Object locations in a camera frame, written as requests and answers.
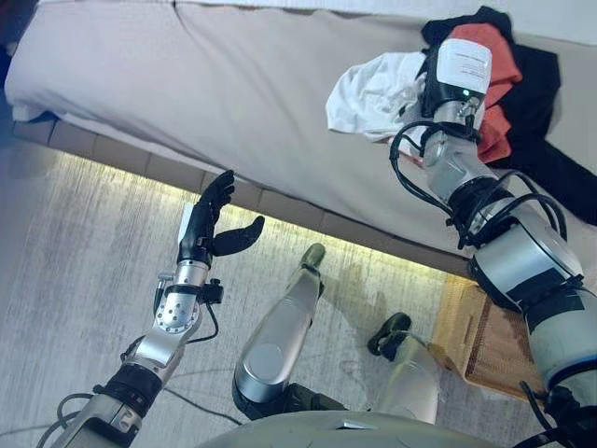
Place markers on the black garment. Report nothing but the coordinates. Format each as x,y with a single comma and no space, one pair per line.
541,93

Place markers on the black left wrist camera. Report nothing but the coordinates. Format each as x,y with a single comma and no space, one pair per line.
212,291

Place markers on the silver robot leg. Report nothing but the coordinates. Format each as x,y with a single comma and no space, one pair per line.
410,373
275,345

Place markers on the grey striped area rug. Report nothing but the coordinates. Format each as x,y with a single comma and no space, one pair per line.
70,233

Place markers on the silver left robot leg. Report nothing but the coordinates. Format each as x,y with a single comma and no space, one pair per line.
275,345

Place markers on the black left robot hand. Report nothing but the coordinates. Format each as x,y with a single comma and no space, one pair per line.
205,224

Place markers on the orange garment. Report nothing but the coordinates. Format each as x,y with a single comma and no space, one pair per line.
503,60

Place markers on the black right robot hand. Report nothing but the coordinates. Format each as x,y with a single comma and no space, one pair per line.
462,65

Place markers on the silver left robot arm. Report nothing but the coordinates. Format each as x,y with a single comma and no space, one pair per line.
177,317

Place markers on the white garment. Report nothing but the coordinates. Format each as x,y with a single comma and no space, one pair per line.
373,93

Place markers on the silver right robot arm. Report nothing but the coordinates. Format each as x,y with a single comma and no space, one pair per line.
513,266

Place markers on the brown upholstered bed frame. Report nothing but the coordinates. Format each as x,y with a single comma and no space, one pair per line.
280,205

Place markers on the grey robot torso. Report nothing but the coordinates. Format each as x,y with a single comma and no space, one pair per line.
326,434

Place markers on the silver right robot leg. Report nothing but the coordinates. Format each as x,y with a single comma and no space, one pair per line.
410,373

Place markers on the white duvet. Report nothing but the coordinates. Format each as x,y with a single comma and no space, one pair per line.
559,18

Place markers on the brown wicker basket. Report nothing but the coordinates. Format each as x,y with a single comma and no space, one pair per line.
494,340

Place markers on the beige bed blanket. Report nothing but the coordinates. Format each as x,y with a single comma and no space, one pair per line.
186,84

